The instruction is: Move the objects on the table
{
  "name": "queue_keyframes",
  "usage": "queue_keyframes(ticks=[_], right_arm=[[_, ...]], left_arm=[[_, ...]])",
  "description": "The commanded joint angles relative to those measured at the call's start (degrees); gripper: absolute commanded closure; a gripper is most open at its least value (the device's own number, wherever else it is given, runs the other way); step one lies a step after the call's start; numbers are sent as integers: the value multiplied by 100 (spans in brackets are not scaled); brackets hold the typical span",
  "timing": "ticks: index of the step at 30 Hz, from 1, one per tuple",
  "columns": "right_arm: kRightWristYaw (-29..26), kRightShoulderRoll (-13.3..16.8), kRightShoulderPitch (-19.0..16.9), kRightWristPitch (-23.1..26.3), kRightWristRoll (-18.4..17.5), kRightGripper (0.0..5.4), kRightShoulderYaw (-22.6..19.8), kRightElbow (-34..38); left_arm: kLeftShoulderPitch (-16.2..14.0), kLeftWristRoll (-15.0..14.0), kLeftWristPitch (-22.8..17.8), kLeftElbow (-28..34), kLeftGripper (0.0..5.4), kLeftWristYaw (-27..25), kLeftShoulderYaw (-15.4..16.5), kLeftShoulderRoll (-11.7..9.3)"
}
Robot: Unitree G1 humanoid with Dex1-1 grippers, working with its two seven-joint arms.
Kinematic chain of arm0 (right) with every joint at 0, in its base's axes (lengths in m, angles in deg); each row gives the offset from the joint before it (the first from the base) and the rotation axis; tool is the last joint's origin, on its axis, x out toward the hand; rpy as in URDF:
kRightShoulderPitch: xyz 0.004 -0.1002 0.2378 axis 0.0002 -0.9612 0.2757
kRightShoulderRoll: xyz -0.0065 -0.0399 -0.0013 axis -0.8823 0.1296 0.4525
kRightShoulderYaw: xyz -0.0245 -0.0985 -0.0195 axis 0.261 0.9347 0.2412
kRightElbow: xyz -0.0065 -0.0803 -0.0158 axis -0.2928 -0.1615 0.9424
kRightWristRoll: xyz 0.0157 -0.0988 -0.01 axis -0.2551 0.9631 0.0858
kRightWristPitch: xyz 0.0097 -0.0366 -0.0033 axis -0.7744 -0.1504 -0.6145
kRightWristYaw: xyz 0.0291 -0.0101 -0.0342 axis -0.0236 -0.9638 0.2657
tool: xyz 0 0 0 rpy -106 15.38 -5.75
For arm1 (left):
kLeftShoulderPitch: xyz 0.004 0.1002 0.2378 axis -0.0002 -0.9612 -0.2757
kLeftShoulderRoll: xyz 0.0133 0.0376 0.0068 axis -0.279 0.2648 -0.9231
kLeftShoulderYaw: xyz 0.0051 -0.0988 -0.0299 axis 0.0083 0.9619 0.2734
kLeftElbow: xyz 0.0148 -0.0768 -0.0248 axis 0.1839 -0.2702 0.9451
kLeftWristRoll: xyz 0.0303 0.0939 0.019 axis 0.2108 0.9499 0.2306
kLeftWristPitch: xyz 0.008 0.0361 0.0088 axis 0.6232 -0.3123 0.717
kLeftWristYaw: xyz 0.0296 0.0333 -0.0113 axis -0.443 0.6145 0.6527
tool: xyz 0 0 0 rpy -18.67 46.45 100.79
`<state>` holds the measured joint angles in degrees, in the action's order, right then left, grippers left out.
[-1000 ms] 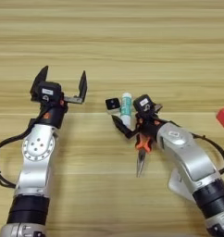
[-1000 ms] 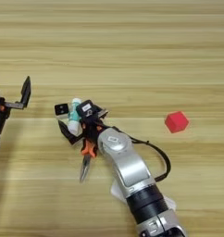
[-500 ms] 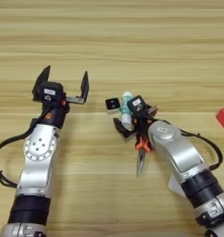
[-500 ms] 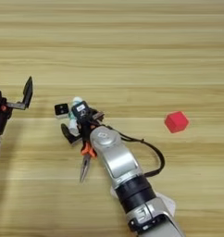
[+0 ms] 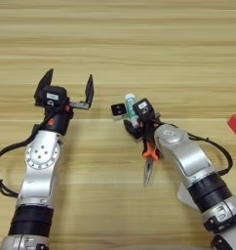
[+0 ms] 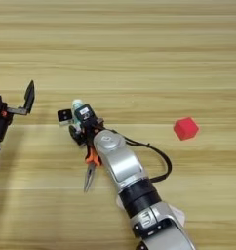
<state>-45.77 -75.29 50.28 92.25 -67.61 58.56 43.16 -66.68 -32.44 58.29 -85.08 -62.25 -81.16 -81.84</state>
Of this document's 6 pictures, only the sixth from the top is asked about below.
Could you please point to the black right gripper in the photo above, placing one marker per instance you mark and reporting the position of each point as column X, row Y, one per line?
column 90, row 128

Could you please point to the white green glue stick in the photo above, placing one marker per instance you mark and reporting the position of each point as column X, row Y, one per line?
column 76, row 104

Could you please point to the red foam cube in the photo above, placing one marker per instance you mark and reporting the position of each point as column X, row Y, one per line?
column 186, row 128

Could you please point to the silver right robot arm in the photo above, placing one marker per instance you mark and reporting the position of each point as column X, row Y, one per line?
column 123, row 162

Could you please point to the small black white cube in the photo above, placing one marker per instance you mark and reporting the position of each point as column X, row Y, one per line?
column 64, row 116

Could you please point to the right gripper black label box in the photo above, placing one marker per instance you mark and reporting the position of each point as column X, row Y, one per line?
column 85, row 113

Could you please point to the orange black needle-nose pliers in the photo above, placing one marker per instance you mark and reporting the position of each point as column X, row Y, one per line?
column 90, row 169

